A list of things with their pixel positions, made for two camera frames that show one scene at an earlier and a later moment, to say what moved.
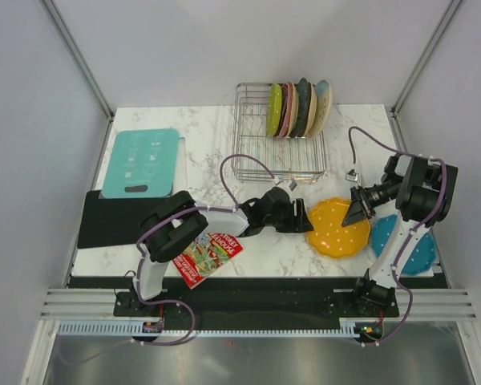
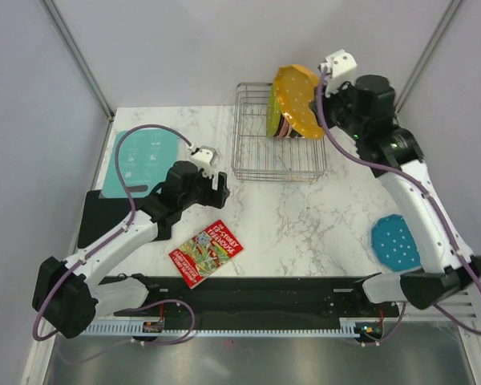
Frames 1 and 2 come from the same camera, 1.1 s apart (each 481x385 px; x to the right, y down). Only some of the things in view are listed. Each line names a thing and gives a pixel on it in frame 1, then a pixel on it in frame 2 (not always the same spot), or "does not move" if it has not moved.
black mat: [108, 221] does not move
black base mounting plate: [260, 305] does not move
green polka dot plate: [274, 111] does not move
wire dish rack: [289, 159] does not move
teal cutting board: [142, 158] does not move
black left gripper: [296, 224] to [215, 198]
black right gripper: [360, 208] to [346, 88]
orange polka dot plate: [331, 239] to [294, 86]
